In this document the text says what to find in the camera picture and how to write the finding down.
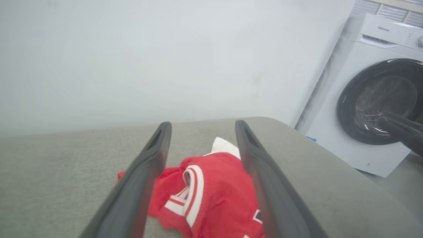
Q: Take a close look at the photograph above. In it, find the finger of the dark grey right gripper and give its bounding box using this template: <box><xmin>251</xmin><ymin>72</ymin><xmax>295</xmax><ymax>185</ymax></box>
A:
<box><xmin>384</xmin><ymin>113</ymin><xmax>423</xmax><ymax>133</ymax></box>
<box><xmin>377</xmin><ymin>117</ymin><xmax>423</xmax><ymax>158</ymax></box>

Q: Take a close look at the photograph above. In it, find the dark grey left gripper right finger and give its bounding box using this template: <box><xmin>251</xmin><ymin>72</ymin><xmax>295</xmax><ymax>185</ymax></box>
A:
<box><xmin>235</xmin><ymin>120</ymin><xmax>327</xmax><ymax>238</ymax></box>

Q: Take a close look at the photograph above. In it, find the black round washing machine door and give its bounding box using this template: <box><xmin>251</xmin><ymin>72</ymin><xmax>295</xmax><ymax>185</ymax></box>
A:
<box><xmin>336</xmin><ymin>59</ymin><xmax>423</xmax><ymax>145</ymax></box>

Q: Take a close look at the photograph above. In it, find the grey fabric sofa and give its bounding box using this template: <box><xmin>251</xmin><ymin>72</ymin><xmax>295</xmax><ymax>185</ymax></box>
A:
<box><xmin>0</xmin><ymin>116</ymin><xmax>423</xmax><ymax>238</ymax></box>

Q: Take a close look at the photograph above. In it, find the white slatted vent panel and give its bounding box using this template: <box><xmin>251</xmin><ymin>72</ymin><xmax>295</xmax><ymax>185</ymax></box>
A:
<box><xmin>350</xmin><ymin>0</ymin><xmax>423</xmax><ymax>27</ymax></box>

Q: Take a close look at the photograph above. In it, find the white washing machine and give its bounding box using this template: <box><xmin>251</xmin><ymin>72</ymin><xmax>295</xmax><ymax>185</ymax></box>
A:
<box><xmin>295</xmin><ymin>13</ymin><xmax>423</xmax><ymax>178</ymax></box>

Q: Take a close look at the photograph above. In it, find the red and white jersey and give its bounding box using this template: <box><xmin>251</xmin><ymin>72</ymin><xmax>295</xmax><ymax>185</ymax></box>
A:
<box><xmin>117</xmin><ymin>137</ymin><xmax>265</xmax><ymax>238</ymax></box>

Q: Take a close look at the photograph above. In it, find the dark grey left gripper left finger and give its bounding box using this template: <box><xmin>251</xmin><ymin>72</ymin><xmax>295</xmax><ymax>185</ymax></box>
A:
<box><xmin>79</xmin><ymin>122</ymin><xmax>172</xmax><ymax>238</ymax></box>

